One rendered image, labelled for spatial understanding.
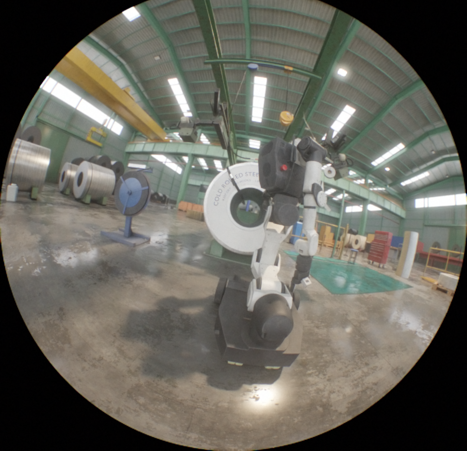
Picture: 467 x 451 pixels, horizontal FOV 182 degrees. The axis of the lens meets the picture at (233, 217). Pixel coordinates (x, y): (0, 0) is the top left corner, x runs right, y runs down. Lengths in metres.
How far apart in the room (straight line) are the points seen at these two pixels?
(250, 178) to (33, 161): 4.88
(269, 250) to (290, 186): 0.44
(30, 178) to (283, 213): 4.90
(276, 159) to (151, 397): 1.19
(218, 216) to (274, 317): 1.52
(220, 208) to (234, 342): 1.55
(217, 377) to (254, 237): 1.55
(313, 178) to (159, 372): 1.09
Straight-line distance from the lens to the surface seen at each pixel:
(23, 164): 4.68
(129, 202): 2.13
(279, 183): 0.83
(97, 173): 5.46
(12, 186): 4.30
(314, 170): 0.79
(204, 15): 3.37
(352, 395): 0.93
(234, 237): 1.84
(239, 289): 0.98
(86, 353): 0.79
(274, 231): 0.97
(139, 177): 2.10
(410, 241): 5.26
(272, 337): 0.56
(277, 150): 0.85
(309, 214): 0.75
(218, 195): 1.87
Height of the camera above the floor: 0.64
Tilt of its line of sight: 1 degrees down
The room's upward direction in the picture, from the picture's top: 12 degrees clockwise
